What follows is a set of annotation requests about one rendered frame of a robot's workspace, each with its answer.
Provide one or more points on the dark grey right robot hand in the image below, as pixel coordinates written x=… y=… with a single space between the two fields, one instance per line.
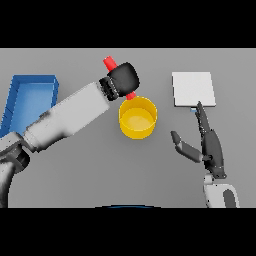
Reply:
x=211 y=146

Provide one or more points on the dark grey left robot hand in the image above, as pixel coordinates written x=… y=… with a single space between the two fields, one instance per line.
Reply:
x=122 y=79

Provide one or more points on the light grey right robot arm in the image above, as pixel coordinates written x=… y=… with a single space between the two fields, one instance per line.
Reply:
x=217 y=196

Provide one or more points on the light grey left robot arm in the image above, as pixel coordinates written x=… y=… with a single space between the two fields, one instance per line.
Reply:
x=66 y=117

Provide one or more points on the yellow bowl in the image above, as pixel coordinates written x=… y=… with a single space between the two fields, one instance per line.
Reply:
x=138 y=120

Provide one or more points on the pale square measuring scale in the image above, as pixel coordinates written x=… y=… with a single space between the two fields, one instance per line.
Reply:
x=193 y=88

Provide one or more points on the blue tray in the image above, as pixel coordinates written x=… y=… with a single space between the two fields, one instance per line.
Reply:
x=30 y=100

